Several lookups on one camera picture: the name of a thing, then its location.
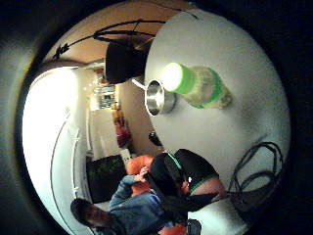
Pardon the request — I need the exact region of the orange chair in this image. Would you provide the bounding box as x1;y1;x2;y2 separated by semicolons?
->
124;155;190;235

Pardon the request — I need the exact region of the the person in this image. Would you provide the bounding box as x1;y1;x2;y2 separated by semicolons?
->
69;172;203;235

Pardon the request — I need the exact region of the green capped plastic bottle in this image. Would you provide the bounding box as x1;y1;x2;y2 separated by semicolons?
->
161;62;234;110

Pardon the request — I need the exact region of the black floor cable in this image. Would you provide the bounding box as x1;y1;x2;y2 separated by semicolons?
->
51;19;168;62

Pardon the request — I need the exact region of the red bag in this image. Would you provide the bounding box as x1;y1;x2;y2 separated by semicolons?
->
112;111;132;149

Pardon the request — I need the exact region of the cluttered shelf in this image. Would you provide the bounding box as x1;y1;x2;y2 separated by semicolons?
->
88;68;119;112

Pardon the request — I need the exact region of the black office chair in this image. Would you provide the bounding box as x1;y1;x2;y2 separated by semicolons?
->
103;38;155;86

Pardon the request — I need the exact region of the small black object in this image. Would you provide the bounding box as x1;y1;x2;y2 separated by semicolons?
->
148;130;164;147

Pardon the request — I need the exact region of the black cabinet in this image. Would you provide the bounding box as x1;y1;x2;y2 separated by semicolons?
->
85;154;129;205

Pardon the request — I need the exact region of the steel bowl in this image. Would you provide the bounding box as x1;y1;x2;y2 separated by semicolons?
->
131;77;179;118

